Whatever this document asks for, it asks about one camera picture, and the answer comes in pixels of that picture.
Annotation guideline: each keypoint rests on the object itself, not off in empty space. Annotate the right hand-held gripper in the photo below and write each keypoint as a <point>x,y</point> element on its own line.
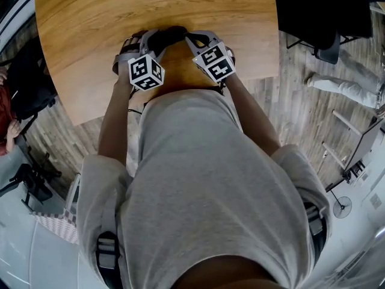
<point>216,62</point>

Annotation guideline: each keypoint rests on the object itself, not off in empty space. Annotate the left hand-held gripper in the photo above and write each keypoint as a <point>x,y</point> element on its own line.
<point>145,72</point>

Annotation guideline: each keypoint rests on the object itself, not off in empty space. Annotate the black glasses case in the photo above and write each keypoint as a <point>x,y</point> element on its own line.
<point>165,38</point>

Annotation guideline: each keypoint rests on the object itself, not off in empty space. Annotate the person's right forearm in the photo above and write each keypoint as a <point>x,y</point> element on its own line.
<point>252,119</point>

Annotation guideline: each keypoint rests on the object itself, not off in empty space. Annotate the person's left forearm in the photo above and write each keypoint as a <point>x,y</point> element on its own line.
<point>115,125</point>

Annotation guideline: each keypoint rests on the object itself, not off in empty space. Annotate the person's left hand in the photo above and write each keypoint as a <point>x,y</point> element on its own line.
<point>132,42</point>

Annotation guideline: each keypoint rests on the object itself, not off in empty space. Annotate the large black office chair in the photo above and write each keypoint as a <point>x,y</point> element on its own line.
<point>316,11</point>

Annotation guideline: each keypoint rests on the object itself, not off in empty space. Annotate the person's grey t-shirt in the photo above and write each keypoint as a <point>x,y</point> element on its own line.
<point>204,185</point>

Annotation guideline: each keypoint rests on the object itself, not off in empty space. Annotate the black swivel chair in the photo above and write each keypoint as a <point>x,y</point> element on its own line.
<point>33,185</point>

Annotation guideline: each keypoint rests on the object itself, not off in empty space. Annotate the white-legged side table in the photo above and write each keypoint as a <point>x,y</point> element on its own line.
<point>361,149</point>

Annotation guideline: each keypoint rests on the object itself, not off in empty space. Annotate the checkered foam mat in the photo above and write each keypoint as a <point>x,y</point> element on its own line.
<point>57,226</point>

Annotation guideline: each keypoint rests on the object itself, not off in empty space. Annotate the black floor fan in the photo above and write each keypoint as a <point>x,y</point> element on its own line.
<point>342,207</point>

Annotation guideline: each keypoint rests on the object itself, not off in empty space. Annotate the person's chin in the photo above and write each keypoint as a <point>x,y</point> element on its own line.
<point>222,274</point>

